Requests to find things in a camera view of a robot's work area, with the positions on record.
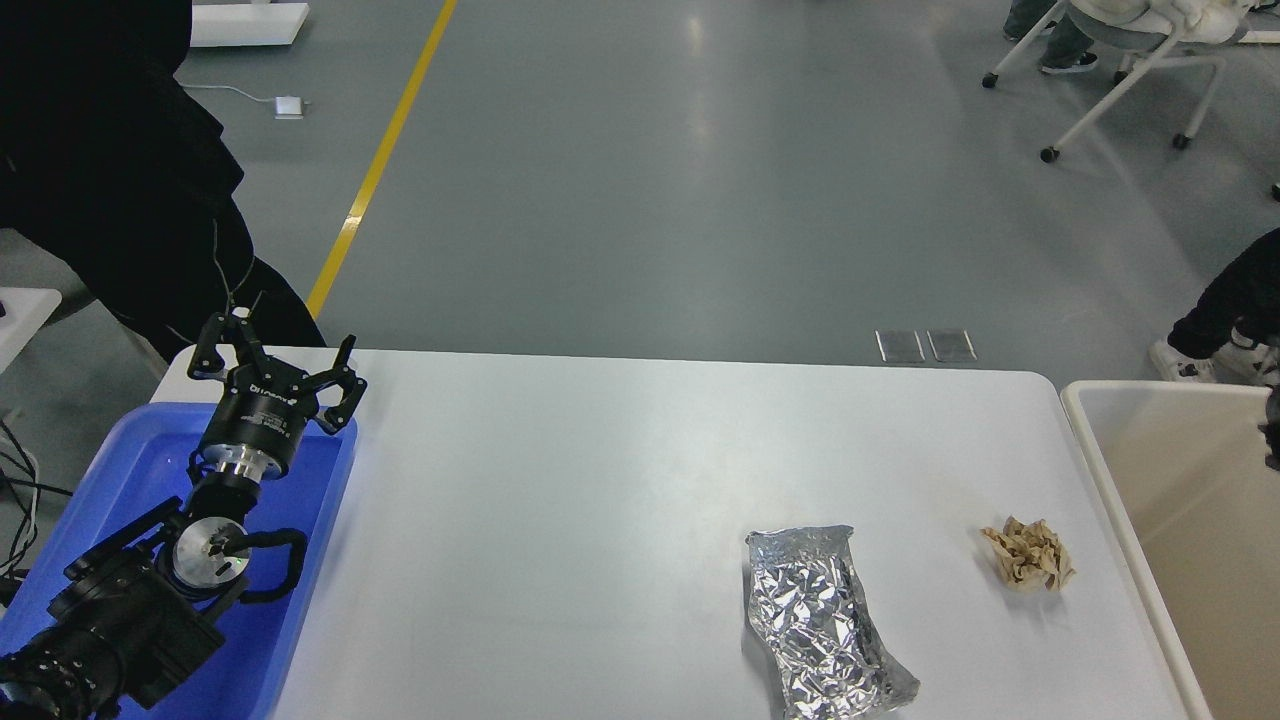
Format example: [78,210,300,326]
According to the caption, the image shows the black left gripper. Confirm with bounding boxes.
[187,292,369,480]

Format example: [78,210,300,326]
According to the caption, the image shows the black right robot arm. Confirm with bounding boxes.
[1260,384,1280,471]

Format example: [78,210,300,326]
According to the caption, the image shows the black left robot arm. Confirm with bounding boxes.
[3,307,367,719]

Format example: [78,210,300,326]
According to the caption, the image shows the blue plastic tray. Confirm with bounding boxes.
[0,402,358,720]

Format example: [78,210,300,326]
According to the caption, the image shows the person in black clothes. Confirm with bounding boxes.
[1,1,325,361]

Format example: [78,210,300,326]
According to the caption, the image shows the white side table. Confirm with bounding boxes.
[0,286,61,372]

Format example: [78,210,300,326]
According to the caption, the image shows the white floor platform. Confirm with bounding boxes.
[189,1,311,49]

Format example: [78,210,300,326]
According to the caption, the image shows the crumpled silver foil bag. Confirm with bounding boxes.
[745,525,920,719]

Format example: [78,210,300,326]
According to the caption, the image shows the left floor outlet plate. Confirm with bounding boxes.
[876,329,925,364]

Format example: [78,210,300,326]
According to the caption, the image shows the floor outlet plate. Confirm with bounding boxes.
[925,328,978,363]
[876,329,925,364]

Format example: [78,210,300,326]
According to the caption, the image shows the right floor outlet plate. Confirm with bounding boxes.
[925,328,978,363]

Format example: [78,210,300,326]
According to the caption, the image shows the crumpled beige paper wad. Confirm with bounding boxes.
[979,516,1076,592]

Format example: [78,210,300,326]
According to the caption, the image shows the beige plastic bin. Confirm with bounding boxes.
[1061,380,1279,719]

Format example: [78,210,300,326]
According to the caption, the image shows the white rolling chair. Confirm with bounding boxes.
[980,1,1277,163]

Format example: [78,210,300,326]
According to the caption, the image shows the seated person black trousers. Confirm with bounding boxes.
[1149,228,1279,388]

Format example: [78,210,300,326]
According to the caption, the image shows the white power adapter cable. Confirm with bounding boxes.
[168,79,311,120]

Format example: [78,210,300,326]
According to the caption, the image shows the black cables bundle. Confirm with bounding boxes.
[0,418,76,601]

